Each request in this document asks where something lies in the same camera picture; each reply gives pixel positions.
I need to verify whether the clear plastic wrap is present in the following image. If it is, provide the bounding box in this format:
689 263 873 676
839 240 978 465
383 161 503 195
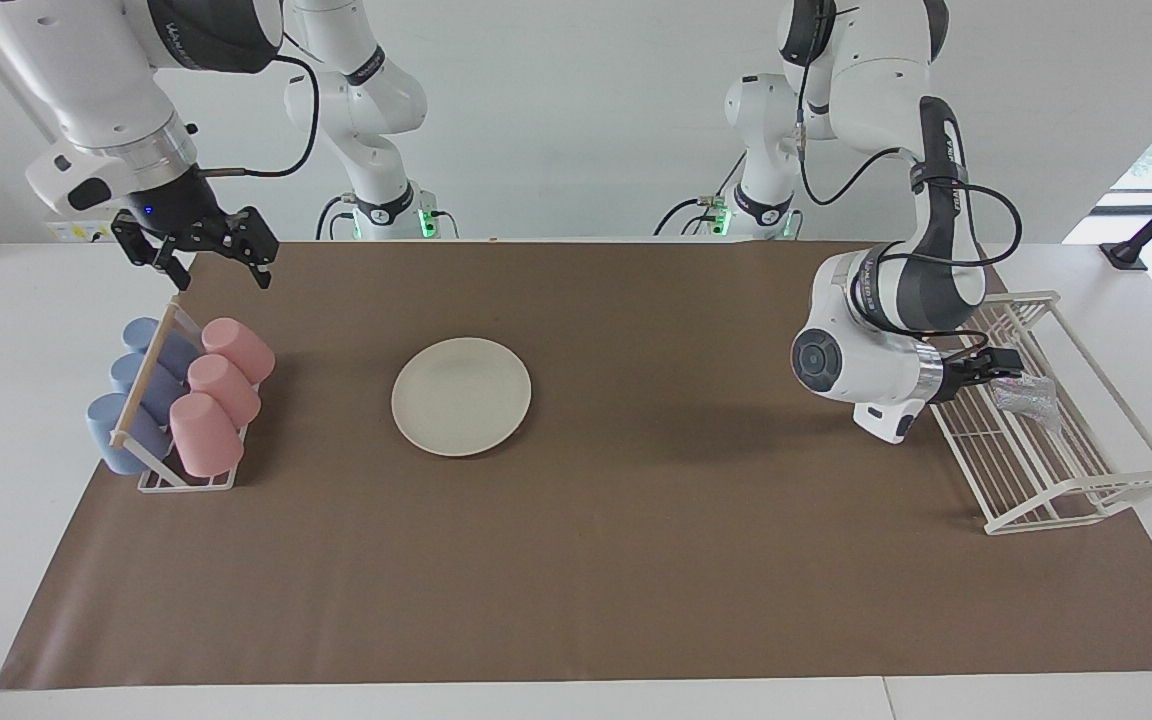
993 374 1066 430

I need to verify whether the cream round plate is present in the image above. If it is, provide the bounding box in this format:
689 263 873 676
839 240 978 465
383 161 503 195
391 337 534 459

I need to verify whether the blue plastic cup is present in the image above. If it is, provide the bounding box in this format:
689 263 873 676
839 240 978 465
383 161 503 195
121 316 200 380
109 351 186 422
85 392 173 477

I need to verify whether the pink plastic cup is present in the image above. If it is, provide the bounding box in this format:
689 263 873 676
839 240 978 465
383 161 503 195
200 317 277 387
168 391 246 479
186 354 264 429

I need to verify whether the brown table mat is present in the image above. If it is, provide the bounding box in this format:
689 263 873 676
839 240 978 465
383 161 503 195
0 238 1152 691

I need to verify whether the black right base cable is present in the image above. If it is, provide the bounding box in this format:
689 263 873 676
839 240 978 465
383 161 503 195
315 194 358 242

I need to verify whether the black base cable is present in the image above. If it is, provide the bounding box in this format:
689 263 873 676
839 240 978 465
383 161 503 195
653 154 750 239
315 194 358 242

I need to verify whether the white wire dish rack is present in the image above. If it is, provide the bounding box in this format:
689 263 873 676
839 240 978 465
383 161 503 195
900 290 1152 537

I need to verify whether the white wall outlet box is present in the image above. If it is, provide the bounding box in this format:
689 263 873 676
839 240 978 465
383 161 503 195
42 192 151 244

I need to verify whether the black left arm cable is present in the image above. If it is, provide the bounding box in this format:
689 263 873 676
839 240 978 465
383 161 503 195
794 0 1025 273

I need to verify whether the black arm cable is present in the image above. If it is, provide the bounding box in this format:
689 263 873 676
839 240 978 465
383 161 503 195
794 0 1025 273
196 54 323 182

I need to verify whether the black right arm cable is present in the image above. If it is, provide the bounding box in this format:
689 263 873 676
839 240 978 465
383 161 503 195
196 54 323 182

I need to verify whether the black left base cable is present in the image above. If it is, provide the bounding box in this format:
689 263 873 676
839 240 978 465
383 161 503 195
653 154 750 239

